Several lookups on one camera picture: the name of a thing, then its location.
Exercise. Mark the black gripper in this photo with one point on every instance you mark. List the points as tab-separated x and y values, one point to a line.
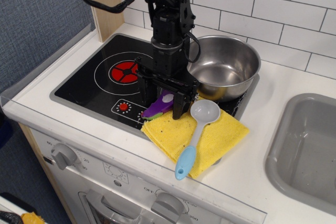
166	69

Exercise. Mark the purple toy eggplant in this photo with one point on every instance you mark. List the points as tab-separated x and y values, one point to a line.
162	105

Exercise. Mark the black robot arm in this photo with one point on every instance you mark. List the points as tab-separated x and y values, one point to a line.
172	21

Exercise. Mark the black toy stove top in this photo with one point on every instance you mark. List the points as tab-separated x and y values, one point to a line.
105	86

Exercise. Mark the yellow cloth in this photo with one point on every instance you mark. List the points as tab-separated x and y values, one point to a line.
173	136

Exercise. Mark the stainless steel pot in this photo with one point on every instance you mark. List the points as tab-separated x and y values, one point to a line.
225	68

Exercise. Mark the grey right oven knob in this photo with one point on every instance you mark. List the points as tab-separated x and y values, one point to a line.
168	207

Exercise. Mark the grey oven knob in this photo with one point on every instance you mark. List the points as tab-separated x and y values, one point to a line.
168	207
63	156

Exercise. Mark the white toy oven front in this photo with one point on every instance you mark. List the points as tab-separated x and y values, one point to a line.
98	192

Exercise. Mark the grey left oven knob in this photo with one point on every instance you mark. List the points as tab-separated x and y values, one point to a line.
63	156

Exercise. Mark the grey sink basin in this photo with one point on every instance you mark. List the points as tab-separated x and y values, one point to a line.
301	160

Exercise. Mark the yellow object bottom left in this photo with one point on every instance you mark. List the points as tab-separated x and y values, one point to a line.
31	218

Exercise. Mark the grey spoon blue handle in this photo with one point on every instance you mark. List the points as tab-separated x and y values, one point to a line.
203	112

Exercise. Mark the wooden post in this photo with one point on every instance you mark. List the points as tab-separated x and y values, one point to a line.
107	22

